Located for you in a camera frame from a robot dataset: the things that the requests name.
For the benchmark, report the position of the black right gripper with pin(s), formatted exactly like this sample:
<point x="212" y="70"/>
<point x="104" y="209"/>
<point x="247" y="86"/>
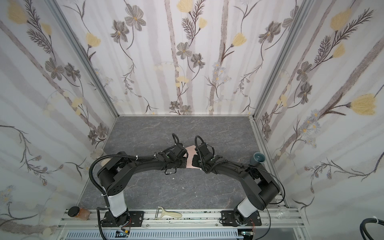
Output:
<point x="203" y="155"/>

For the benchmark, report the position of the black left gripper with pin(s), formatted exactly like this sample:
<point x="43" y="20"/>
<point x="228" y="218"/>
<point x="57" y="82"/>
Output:
<point x="180" y="154"/>

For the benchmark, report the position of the pink paper envelope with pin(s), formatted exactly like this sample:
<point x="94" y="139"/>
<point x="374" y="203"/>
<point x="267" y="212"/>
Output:
<point x="191" y="152"/>

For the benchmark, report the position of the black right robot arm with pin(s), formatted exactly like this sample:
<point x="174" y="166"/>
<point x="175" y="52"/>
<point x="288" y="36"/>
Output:
<point x="259" y="185"/>

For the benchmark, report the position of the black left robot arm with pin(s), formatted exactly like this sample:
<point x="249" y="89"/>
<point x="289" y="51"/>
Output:
<point x="111" y="174"/>

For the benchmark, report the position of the teal ceramic cup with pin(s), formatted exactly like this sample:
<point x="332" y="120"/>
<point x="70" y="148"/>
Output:
<point x="257" y="157"/>

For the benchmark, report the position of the cream vegetable peeler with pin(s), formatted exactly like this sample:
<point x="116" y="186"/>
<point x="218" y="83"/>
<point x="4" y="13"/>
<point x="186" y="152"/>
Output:
<point x="161" y="212"/>

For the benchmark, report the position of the small clear glass cup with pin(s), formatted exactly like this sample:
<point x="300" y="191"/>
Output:
<point x="283" y="213"/>

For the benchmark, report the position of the amber jar with black lid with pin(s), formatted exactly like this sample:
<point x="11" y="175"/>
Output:
<point x="79" y="213"/>

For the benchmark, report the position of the aluminium mounting rail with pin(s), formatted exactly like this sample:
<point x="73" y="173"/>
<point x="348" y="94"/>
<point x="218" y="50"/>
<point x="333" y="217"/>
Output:
<point x="193" y="225"/>

